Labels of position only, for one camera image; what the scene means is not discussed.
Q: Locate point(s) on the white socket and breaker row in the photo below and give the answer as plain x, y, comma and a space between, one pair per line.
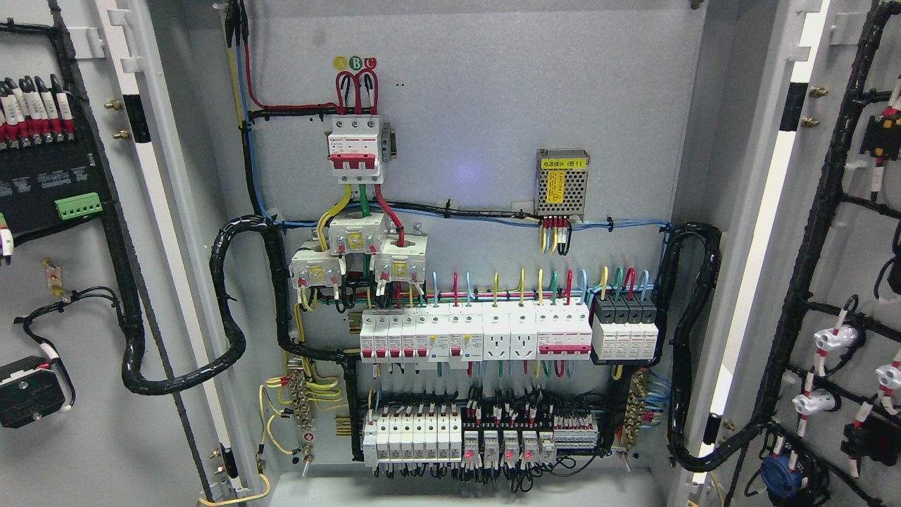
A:
458, 334

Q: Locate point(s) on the lower relay terminal row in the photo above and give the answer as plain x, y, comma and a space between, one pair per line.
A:
508, 435

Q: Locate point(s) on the white current transformer cluster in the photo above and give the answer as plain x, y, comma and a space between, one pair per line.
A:
354, 240

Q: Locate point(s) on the grey cabinet door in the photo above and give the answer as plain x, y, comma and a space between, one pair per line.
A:
116, 448
784, 342

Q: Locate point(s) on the black digital power meter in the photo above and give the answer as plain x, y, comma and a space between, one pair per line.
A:
34, 178

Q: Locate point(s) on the white lower breaker row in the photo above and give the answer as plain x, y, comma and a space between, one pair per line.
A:
413, 437

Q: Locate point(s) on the brass ground bar left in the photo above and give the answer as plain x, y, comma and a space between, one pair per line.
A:
302, 412

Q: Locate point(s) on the brass ground bar right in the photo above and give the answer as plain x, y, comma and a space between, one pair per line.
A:
634, 411

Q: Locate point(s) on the perforated metal power supply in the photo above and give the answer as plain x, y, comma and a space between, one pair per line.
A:
561, 182

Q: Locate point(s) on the brass ground bar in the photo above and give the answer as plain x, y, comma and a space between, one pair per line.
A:
634, 411
302, 412

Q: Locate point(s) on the red three pole main breaker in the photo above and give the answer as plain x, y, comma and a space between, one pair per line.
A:
359, 146

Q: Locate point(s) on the white rotary selector switch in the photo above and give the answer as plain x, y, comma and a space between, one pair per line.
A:
32, 388

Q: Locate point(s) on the black surge protector modules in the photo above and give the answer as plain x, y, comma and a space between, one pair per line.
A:
624, 332

